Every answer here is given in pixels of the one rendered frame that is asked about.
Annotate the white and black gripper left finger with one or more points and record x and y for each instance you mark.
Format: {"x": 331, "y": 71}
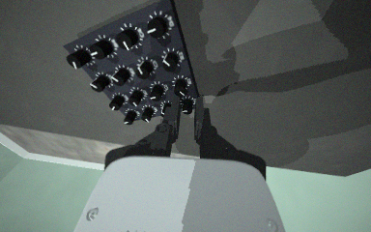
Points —
{"x": 158, "y": 143}

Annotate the dark grey knob box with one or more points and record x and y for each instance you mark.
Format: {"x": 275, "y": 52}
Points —
{"x": 143, "y": 38}

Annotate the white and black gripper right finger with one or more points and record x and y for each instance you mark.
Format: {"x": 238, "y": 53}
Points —
{"x": 215, "y": 147}

